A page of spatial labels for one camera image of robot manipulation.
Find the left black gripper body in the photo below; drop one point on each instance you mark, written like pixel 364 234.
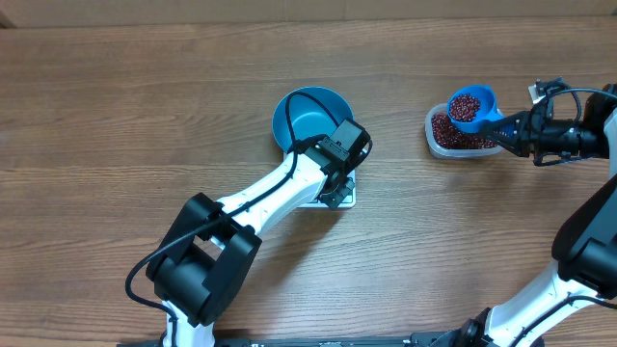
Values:
pixel 335 199

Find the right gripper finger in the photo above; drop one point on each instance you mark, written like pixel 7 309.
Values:
pixel 510 124
pixel 510 142

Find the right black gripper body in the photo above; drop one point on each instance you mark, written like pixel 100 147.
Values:
pixel 533 136

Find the blue plastic measuring scoop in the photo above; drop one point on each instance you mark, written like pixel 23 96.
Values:
pixel 488 110

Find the teal metal bowl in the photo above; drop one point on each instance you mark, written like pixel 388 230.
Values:
pixel 307 117

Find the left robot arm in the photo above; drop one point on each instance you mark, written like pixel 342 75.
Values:
pixel 208 251

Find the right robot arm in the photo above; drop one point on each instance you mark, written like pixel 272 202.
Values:
pixel 564 125

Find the white digital kitchen scale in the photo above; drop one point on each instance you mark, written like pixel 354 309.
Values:
pixel 323 161

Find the red beans in scoop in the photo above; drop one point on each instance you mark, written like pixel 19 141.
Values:
pixel 464 107

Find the red adzuki beans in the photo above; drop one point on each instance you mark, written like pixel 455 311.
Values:
pixel 448 136

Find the clear plastic food container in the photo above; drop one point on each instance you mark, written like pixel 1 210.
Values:
pixel 446 153

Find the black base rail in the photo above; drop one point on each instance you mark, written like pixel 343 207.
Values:
pixel 413 340

